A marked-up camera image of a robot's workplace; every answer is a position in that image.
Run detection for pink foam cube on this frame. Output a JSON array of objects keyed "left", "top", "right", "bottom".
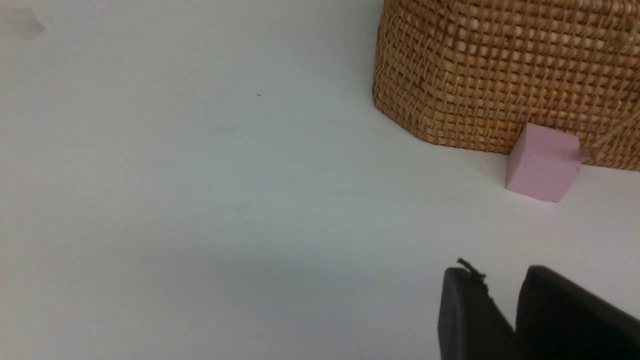
[{"left": 505, "top": 123, "right": 582, "bottom": 203}]

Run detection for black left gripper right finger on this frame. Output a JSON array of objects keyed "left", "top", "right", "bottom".
[{"left": 515, "top": 265, "right": 640, "bottom": 360}]

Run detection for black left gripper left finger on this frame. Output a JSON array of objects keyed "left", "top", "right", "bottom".
[{"left": 438, "top": 258, "right": 523, "bottom": 360}]

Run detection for woven rattan basket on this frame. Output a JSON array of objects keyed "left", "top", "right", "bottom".
[{"left": 372, "top": 0, "right": 640, "bottom": 171}]

